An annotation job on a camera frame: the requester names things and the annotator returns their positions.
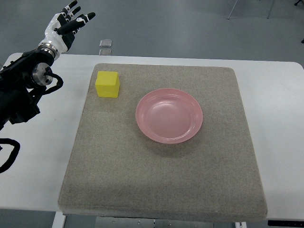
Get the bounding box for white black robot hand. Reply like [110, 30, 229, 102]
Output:
[38, 0, 95, 60]

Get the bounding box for yellow foam block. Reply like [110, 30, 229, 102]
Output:
[95, 71, 120, 98]

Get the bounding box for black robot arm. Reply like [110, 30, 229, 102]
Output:
[0, 47, 64, 128]

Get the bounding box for pink plastic plate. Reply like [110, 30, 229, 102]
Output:
[135, 88, 203, 144]

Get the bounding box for clear floor socket cover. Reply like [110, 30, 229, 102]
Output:
[99, 39, 112, 56]

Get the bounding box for grey felt mat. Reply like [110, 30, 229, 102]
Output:
[58, 63, 268, 221]

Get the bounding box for metal chair legs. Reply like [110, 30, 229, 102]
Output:
[227, 0, 276, 20]

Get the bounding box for black cable loop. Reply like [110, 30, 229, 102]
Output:
[0, 138, 21, 174]

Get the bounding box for white table leg frame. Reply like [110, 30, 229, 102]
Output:
[52, 211, 247, 228]

